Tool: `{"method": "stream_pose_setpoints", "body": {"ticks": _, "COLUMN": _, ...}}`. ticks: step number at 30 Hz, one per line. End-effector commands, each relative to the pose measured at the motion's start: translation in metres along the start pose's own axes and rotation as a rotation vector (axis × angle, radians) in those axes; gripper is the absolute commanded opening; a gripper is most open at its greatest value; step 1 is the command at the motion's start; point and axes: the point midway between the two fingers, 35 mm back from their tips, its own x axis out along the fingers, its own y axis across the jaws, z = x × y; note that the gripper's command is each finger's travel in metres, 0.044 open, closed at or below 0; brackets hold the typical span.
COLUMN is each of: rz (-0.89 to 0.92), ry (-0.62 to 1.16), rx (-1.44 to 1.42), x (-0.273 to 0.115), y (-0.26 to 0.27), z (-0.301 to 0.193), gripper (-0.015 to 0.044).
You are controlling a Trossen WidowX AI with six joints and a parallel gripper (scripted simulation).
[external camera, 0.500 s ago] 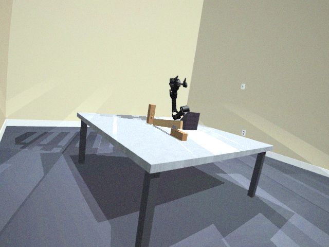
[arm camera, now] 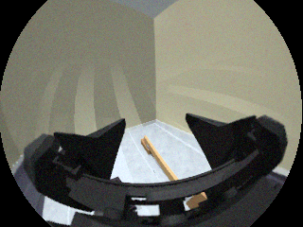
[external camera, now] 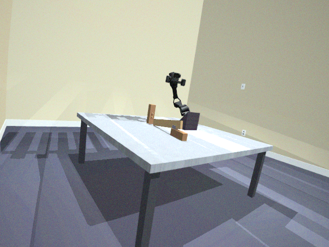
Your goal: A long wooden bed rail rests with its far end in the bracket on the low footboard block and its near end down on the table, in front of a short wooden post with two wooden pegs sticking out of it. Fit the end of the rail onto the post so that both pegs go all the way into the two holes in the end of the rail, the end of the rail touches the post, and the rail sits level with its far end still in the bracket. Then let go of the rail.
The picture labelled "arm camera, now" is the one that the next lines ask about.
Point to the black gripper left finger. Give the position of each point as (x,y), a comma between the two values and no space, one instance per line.
(100,148)

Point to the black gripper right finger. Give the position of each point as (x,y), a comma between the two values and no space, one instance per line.
(216,138)

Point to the long wooden rail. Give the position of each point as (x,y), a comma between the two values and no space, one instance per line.
(160,161)

